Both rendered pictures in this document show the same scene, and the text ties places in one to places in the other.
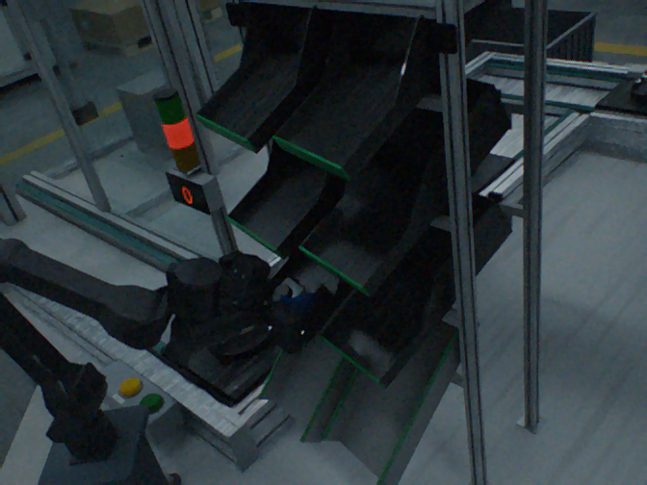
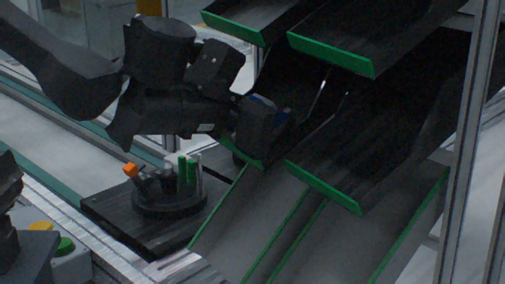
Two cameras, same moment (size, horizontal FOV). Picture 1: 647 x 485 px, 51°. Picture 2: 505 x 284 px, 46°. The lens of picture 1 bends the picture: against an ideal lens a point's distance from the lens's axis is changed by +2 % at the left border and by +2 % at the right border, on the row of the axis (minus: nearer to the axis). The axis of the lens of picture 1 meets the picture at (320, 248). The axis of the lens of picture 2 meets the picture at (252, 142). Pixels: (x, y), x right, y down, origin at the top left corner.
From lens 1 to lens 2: 0.35 m
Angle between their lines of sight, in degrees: 10
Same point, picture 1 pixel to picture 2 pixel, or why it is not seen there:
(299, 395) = (234, 252)
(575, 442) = not seen: outside the picture
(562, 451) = not seen: outside the picture
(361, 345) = (332, 174)
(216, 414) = (131, 267)
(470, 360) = (457, 209)
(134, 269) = (64, 139)
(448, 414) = not seen: outside the picture
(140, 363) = (55, 210)
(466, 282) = (477, 99)
